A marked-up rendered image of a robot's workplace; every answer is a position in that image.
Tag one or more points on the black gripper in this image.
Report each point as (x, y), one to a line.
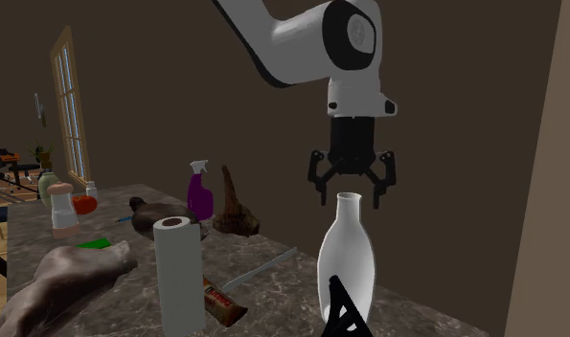
(352, 140)

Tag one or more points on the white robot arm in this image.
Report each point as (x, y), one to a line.
(303, 42)

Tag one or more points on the white bottle-shaped vase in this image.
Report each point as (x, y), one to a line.
(346, 252)

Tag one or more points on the brown cone-shaped figure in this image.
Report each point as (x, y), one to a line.
(233, 214)

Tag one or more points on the white plastic knife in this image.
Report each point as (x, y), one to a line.
(261, 269)

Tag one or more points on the purple spray bottle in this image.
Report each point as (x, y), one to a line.
(200, 198)

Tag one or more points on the brown wrapped chocolate bar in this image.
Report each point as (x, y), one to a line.
(224, 305)

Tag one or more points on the white paper towel roll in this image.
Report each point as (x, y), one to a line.
(179, 280)

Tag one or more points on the blue pen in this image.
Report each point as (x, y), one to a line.
(124, 219)

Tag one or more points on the small clear salt shaker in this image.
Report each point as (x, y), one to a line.
(91, 189)

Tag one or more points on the green flat card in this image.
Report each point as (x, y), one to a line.
(94, 243)

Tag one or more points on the red tomato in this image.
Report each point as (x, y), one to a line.
(84, 204)

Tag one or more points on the wooden framed window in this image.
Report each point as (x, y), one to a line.
(69, 112)

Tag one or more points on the pink-capped clear grinder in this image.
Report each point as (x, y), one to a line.
(62, 210)

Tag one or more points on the pale green vase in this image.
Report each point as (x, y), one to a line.
(45, 186)

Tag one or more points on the potted green plant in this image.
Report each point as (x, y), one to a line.
(43, 156)

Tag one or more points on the grey-brown crumpled cloth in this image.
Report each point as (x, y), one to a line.
(65, 284)

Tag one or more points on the grey wall ornament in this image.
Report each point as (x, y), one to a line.
(40, 109)

